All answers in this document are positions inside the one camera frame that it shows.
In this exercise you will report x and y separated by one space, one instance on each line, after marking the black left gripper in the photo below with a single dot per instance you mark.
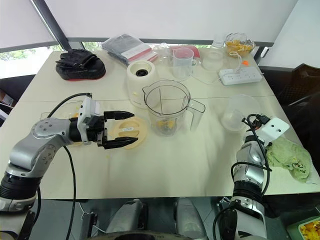
96 130

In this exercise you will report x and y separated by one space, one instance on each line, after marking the orange fruit piece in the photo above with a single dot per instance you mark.
160 123
171 123

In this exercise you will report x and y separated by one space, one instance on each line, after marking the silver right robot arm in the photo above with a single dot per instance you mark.
250 175

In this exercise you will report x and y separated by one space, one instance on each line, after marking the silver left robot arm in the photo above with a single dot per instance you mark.
37 147

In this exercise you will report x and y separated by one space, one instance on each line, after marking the green tray of yellow food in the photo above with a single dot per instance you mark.
307 228

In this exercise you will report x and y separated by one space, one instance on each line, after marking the peach round blender lid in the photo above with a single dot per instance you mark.
140 130

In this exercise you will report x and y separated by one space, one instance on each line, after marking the white blender base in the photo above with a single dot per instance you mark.
135 82

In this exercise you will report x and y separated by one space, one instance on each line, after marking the clear plastic blender jug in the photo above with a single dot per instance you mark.
165 97

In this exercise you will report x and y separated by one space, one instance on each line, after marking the textured glass bowl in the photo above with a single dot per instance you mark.
53 110

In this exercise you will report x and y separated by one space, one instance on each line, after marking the dark cloth in plastic package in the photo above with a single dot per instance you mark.
127 47

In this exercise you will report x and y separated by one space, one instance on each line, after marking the clear crumpled plastic bag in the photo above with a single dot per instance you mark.
162 53

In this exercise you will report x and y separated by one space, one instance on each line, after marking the clear measuring cup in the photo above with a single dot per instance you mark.
182 65

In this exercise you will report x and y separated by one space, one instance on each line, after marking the grey rounded housing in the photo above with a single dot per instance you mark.
127 217
190 217

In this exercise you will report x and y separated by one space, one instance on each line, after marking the red flat package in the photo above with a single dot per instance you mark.
195 50

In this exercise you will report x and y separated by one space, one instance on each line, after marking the clear plastic dome cover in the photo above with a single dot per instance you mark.
237 112

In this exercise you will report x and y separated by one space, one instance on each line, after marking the white power strip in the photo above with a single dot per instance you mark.
240 76

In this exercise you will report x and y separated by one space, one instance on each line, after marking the clear drinking glass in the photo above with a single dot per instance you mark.
218 41

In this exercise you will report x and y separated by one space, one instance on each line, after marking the small orange plug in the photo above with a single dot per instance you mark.
245 62

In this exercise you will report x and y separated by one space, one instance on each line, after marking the bag of yellow snacks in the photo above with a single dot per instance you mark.
240 46

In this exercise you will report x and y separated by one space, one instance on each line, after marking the green crumpled cloth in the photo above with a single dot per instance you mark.
287 157

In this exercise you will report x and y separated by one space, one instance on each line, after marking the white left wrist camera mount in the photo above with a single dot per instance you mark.
86 110

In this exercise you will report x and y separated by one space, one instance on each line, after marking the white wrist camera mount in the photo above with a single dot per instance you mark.
86 110
275 130

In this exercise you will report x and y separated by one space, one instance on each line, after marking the black window frame post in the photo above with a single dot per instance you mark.
53 22

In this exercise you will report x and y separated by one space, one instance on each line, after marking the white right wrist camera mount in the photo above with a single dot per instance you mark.
275 130

